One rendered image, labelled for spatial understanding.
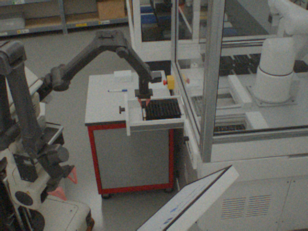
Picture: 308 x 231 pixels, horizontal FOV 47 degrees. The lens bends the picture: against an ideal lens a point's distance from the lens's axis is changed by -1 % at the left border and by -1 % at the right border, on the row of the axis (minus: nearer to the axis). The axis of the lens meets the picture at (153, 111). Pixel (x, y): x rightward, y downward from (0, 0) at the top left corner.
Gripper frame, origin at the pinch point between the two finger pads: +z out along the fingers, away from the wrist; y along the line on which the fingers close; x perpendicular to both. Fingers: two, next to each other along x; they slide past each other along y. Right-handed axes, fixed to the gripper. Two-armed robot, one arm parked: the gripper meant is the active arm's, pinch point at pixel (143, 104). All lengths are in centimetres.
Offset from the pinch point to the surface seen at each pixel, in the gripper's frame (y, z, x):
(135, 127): 5.6, 7.2, 11.0
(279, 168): -62, 4, 53
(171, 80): -21.2, 4.3, -31.4
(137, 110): 3.3, 11.1, -9.9
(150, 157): -6, 53, -11
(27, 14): 154, 97, -394
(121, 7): 4, 83, -371
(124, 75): 9, 16, -60
